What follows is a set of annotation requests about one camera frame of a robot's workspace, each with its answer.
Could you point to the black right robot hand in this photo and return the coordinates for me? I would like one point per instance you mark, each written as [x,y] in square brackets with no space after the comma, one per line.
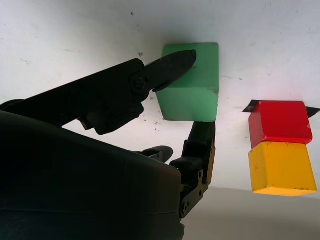
[75,175]

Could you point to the green wooden block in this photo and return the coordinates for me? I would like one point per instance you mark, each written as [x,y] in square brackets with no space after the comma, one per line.
[200,82]

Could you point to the yellow wooden block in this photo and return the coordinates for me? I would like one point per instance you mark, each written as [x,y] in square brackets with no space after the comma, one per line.
[280,167]

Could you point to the red wooden block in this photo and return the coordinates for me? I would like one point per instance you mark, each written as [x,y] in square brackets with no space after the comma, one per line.
[280,122]

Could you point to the black tape strip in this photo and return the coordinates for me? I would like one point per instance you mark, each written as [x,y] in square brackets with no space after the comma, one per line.
[251,107]

